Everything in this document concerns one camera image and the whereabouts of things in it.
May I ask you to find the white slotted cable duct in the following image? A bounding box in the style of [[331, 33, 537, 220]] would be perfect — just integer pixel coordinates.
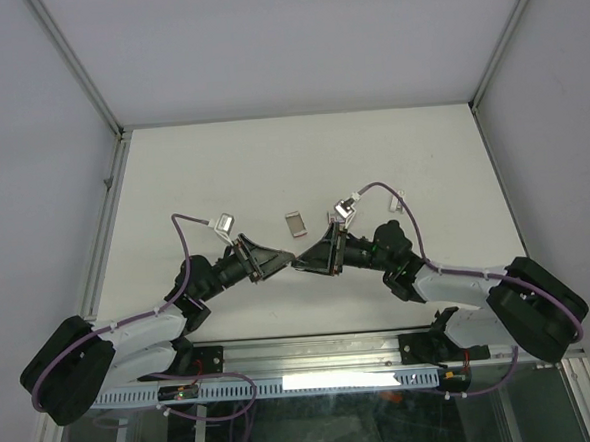
[[93, 368, 439, 409]]

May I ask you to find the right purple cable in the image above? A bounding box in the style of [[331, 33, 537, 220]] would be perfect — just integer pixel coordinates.
[[350, 169, 588, 406]]

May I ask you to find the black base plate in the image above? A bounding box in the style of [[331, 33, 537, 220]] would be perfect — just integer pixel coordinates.
[[397, 331, 491, 367], [179, 345, 224, 377]]

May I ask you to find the aluminium mounting rail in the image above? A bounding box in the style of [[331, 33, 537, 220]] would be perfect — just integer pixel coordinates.
[[44, 316, 583, 395]]

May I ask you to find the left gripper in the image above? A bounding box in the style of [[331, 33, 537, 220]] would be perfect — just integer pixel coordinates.
[[195, 230, 296, 302]]

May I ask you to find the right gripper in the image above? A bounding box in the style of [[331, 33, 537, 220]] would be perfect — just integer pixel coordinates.
[[288, 219, 394, 279]]

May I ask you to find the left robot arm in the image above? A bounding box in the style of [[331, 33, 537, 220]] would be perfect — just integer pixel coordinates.
[[19, 234, 295, 426]]

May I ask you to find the purple cable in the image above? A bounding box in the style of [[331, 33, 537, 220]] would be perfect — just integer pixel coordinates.
[[20, 209, 262, 442], [350, 169, 588, 406]]

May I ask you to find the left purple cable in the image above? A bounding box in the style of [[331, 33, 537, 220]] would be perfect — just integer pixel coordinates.
[[20, 209, 262, 442]]

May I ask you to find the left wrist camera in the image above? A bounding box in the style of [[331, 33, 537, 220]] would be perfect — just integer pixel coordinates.
[[208, 213, 235, 245]]

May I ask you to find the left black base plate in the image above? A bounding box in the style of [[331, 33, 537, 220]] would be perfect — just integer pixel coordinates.
[[179, 345, 224, 377]]

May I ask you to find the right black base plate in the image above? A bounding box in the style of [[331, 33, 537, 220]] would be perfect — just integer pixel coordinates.
[[397, 331, 491, 367]]

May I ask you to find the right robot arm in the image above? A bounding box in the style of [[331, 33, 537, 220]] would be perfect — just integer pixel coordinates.
[[293, 220, 589, 365]]

